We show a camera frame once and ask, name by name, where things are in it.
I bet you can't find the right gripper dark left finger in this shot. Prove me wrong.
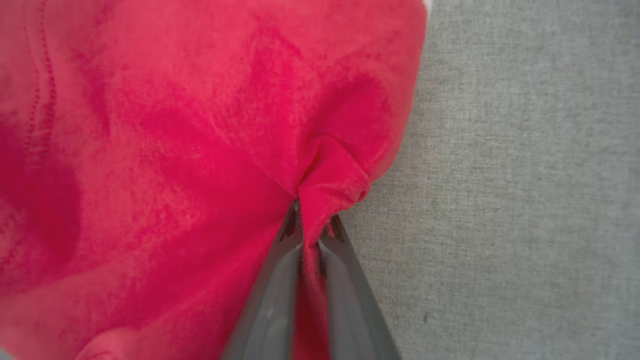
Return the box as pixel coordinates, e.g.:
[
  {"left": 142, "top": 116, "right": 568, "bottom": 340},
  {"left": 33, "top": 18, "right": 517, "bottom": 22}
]
[{"left": 221, "top": 199, "right": 304, "bottom": 360}]

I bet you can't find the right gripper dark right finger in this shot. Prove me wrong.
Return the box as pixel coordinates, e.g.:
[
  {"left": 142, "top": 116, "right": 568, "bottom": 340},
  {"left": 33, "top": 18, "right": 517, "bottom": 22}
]
[{"left": 317, "top": 215, "right": 402, "bottom": 360}]

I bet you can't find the red shorts white side stripe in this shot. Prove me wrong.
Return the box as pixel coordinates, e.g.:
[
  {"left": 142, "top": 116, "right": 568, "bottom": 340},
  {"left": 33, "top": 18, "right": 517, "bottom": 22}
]
[{"left": 0, "top": 0, "right": 433, "bottom": 360}]

